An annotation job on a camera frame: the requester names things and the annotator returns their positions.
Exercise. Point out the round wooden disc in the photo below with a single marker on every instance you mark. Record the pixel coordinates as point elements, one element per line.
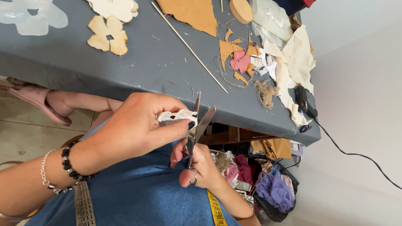
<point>241,11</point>

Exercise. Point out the long thin wooden stick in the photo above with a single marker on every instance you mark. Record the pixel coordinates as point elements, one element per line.
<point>188,47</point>

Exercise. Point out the black bag of fabric scraps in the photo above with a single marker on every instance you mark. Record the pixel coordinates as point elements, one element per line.
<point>276,191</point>

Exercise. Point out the clear plastic sheet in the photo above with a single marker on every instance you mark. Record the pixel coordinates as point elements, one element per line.
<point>270,18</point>

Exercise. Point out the person's bare leg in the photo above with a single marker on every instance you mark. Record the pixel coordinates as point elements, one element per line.
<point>81,103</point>

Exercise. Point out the small white fabric piece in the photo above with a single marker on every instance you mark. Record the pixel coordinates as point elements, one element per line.
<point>180,115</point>

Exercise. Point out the person's right hand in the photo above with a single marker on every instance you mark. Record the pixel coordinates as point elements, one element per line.
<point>202,166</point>

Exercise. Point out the pink fabric flower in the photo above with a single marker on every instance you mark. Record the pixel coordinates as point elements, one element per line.
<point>240,61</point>

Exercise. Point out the heap of mixed fabric scraps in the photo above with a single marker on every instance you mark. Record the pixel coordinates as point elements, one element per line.
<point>235,171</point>

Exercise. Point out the yellow measuring tape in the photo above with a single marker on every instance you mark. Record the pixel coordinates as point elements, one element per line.
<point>216,210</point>

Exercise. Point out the cream fabric heap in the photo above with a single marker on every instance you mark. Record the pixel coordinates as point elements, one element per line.
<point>298,59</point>

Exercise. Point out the white fabric scraps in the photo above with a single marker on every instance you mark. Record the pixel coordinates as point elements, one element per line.
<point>265,64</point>

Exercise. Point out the blue denim garment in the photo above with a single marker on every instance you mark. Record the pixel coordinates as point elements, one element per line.
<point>141,197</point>

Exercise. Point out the dark blue fabric bundle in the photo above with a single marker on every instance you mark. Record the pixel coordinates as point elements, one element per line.
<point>290,5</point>

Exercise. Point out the large tan fabric piece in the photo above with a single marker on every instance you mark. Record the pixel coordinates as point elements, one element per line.
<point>191,14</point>

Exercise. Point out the cream fabric flower cutout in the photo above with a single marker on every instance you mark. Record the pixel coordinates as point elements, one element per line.
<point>114,8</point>

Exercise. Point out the short wooden stick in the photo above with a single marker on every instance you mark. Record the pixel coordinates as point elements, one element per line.
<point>221,5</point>

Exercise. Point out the burlap scrap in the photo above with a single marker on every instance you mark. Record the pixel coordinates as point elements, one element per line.
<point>267,93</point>

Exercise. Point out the pink slipper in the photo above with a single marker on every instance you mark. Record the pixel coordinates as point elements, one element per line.
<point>34,99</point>

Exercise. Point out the tan fabric flower cutout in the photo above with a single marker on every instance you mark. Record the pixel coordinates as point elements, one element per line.
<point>102,31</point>

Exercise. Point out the silver metal scissors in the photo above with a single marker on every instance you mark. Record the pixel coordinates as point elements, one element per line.
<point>201,124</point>

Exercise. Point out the tan hanging fabric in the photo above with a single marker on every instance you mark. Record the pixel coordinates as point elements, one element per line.
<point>276,147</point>

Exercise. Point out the orange fabric scraps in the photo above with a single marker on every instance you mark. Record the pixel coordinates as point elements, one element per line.
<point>226,50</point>

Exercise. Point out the black glue gun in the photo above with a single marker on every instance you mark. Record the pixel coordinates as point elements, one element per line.
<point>303,100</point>

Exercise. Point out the translucent plastic flower cutout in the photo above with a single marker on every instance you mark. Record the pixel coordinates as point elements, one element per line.
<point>37,17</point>

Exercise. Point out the person's left hand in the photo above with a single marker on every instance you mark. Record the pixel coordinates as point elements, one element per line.
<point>125,138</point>

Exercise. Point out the wooden table frame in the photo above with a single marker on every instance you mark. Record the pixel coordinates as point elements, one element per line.
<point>232,135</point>

